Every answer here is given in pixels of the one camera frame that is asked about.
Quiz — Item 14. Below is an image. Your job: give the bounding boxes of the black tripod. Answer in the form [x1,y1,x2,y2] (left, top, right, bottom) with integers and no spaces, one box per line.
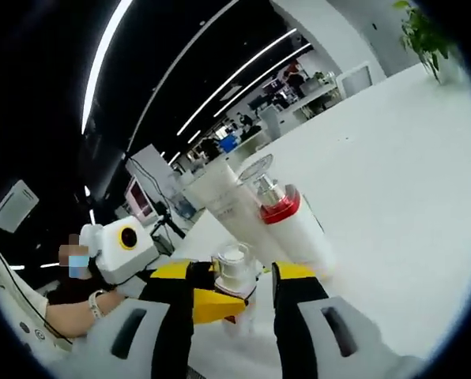
[151,215,187,240]

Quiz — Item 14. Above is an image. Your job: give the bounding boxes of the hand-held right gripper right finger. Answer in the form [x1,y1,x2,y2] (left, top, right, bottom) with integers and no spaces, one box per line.
[270,260,430,379]

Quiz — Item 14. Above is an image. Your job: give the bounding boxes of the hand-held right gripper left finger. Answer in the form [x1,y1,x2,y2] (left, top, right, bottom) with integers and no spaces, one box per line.
[67,258,195,379]

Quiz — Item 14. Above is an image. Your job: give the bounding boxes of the white-backed office chair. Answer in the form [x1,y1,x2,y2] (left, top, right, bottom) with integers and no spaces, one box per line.
[339,61,374,96]

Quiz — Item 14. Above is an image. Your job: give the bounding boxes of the red-collared white skincare pump bottle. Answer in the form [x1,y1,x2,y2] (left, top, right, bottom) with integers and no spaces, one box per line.
[237,154,336,277]

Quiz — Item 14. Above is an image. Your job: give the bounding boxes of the blue storage box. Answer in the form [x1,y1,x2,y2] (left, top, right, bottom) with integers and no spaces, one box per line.
[218,136,239,154]

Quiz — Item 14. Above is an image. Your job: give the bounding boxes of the beige wristwatch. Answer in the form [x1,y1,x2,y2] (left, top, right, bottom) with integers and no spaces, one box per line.
[87,289,107,319]

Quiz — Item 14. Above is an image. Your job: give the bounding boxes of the ceiling air conditioner unit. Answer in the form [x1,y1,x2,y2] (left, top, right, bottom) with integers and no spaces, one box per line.
[0,179,40,233]

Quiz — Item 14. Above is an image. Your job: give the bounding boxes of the computer monitor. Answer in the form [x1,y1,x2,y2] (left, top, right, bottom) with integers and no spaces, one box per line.
[124,175,156,222]

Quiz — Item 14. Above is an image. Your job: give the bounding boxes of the green potted plant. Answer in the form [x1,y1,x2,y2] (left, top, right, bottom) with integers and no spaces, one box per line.
[392,0,465,84]

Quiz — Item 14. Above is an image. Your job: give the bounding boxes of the small round-capped skincare bottle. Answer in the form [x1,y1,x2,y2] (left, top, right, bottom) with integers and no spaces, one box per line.
[211,243,258,336]

